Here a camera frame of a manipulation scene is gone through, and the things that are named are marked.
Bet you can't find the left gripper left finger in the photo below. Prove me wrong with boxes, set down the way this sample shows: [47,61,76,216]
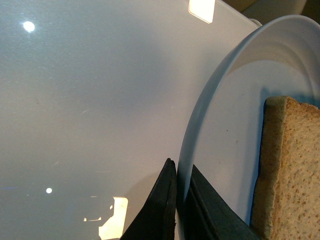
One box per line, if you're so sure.
[121,158,177,240]

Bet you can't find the bread slice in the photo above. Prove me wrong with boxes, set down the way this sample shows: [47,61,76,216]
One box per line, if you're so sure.
[250,96,320,240]

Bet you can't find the white round plate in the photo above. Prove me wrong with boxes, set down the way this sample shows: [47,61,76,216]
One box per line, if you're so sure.
[176,14,320,240]

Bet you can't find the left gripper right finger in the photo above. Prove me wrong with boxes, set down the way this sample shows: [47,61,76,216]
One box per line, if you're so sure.
[183,165,260,240]

